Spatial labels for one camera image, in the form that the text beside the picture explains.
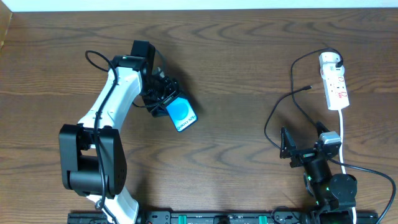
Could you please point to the white USB charger adapter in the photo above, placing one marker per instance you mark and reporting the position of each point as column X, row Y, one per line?
column 331, row 62

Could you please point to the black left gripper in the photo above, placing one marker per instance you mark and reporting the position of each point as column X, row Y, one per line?
column 166, row 94

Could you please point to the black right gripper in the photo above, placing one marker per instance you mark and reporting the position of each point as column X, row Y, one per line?
column 305, row 155

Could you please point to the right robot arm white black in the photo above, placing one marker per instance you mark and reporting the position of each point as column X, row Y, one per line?
column 334, row 193

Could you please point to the blue screen Galaxy smartphone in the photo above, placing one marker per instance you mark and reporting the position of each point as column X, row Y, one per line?
column 181, row 113

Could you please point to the white power strip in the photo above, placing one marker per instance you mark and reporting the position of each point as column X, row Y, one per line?
column 335, row 87

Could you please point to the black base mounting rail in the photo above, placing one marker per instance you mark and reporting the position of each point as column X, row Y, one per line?
column 285, row 217

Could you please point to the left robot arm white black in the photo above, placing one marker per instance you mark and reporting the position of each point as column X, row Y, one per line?
column 92, row 157

